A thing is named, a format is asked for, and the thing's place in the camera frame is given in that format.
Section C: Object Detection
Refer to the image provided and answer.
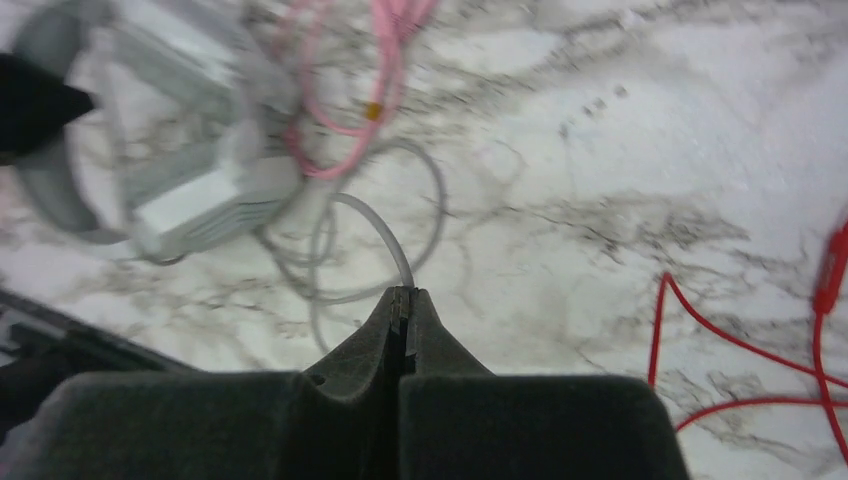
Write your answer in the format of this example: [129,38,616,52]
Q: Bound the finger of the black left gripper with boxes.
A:
[1,52,94,166]

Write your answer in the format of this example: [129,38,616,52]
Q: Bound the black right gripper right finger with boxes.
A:
[398,287,689,479]

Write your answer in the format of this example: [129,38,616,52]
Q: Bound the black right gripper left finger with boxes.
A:
[1,288,404,479]

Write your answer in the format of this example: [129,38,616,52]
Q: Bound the grey white headphones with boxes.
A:
[12,1,304,265]

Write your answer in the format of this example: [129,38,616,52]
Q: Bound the pink headphone cable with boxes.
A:
[274,0,442,181]

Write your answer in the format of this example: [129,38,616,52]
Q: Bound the red headphone cable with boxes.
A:
[647,218,848,465]

